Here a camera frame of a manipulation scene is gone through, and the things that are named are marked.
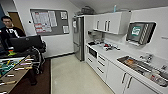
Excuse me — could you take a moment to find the stainless steel refrigerator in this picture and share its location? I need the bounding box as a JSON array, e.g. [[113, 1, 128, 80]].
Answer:
[[72, 15, 86, 62]]

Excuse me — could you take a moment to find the black built-in microwave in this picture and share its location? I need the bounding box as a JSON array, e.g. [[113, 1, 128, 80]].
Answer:
[[87, 46, 98, 60]]

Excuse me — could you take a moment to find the red cup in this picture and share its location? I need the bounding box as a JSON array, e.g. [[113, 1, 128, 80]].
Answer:
[[103, 43, 111, 49]]

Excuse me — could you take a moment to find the white paper note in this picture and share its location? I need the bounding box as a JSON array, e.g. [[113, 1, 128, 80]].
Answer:
[[72, 20, 77, 29]]

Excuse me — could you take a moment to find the grey bulletin board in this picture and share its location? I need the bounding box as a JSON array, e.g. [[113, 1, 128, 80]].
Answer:
[[29, 8, 71, 37]]

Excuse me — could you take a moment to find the white double-door base cabinet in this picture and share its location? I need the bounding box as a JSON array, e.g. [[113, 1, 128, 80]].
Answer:
[[105, 61, 158, 94]]

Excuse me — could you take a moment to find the orange-brown bowl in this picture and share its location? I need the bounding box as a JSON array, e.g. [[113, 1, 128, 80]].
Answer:
[[124, 58, 135, 66]]

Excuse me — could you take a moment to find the light blue bottle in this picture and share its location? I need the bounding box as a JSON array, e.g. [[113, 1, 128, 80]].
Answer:
[[113, 4, 118, 14]]

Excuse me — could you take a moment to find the steel kitchen sink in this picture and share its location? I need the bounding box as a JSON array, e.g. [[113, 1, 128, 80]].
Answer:
[[116, 54, 168, 83]]

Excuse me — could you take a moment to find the steel paper towel dispenser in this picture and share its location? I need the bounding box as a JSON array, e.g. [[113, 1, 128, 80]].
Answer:
[[125, 21, 157, 47]]

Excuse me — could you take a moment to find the black monitor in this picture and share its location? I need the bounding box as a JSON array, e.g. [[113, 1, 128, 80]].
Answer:
[[9, 35, 45, 54]]

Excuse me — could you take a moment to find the chrome faucet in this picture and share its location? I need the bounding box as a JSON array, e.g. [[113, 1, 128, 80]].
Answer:
[[139, 53, 154, 65]]

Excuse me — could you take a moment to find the person in black shirt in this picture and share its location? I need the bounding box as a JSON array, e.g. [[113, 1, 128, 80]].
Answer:
[[0, 15, 27, 52]]

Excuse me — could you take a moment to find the green foosball table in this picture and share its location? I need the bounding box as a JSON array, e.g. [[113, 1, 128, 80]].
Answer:
[[0, 54, 38, 94]]

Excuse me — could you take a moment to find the white drawer steel handle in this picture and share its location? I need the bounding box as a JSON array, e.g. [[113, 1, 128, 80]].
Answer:
[[95, 63, 108, 84], [96, 57, 108, 70], [85, 54, 98, 70], [97, 52, 109, 64]]

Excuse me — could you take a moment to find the wire dish rack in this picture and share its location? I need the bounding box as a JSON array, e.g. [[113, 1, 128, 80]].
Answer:
[[99, 41, 122, 52]]

